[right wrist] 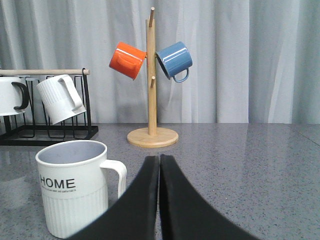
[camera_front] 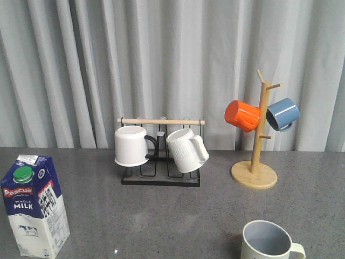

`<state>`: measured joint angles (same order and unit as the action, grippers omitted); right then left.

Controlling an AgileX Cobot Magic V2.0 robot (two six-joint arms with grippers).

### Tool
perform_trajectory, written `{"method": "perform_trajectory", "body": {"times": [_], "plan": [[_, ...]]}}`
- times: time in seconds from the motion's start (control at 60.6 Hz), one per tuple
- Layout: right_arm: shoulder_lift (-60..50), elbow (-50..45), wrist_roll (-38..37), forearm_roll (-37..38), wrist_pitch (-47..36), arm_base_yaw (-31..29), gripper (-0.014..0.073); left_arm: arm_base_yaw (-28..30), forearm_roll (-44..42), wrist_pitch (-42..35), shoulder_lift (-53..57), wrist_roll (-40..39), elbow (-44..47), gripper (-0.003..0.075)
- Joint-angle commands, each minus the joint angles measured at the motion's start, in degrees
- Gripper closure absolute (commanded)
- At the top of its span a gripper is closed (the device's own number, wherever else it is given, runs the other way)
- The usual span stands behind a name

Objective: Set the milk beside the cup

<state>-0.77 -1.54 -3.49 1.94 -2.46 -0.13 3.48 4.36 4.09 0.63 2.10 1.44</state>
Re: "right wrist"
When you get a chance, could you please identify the black wire mug rack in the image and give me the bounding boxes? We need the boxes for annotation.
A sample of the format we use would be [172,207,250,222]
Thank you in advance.
[0,68,99,146]

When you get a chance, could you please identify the wooden mug tree stand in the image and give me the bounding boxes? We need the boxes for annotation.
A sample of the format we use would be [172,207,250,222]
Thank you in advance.
[127,7,179,148]

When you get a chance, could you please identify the white ribbed mug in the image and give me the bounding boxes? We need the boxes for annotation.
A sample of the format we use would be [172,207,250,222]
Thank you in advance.
[36,74,86,125]

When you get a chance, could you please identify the orange enamel mug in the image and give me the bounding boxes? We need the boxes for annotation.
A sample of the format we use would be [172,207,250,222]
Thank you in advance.
[109,42,147,80]

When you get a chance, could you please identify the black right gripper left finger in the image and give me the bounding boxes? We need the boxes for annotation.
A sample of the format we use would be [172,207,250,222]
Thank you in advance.
[68,156,160,240]

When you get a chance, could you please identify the white HOME mug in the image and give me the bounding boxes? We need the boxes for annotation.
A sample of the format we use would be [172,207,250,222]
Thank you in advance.
[35,140,127,239]

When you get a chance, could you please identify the blue enamel mug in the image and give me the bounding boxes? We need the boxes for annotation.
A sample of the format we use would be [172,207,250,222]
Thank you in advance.
[156,41,193,83]

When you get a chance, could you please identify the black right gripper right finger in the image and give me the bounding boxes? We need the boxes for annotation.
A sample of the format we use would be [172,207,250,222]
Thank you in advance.
[159,154,256,240]

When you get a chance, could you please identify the white mug black handle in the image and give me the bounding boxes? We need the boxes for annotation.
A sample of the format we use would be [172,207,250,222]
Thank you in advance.
[0,77,29,116]

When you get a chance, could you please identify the grey curtain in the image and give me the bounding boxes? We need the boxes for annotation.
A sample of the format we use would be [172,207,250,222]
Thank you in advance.
[0,0,320,124]

